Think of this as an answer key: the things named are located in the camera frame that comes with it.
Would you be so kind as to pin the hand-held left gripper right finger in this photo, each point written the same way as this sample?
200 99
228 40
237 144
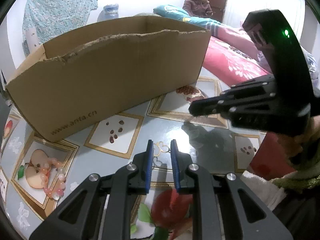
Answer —
175 165

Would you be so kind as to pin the person's right forearm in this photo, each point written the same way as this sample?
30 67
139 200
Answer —
300 180

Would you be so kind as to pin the red floral blanket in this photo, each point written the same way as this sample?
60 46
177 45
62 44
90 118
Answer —
225 57

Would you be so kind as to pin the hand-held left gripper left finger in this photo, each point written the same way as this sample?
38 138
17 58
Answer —
149 165

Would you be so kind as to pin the blue printed pillow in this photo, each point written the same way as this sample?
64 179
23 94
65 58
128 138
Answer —
170 11

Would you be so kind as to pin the teal patterned cloth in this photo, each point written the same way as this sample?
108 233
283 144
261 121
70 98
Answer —
57 7

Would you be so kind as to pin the red box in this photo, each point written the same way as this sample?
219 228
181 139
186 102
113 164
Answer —
270 155

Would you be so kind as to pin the blue water jug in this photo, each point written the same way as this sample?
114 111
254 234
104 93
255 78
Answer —
110 11

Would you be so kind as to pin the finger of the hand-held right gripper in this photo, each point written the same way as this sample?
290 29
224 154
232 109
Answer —
250 116
250 92

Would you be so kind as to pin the white fleece garment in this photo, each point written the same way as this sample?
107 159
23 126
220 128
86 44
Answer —
262 190

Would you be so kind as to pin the white cylinder appliance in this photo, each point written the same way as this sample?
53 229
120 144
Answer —
32 40

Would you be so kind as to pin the brown cardboard box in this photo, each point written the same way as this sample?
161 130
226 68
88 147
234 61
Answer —
112 80

